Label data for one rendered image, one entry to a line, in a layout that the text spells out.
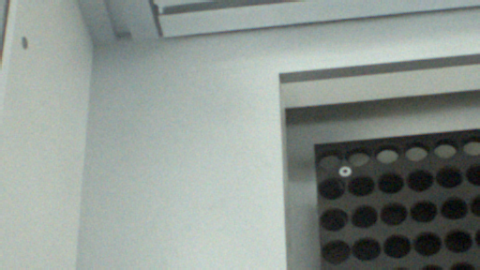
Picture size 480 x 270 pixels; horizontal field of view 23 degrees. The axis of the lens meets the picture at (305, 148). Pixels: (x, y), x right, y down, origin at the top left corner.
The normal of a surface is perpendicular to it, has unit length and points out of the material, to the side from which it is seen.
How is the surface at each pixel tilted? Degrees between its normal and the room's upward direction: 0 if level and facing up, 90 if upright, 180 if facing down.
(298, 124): 0
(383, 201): 0
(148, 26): 90
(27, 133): 90
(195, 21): 90
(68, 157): 90
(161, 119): 0
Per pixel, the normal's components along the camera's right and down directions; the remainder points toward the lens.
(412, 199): -0.10, -0.59
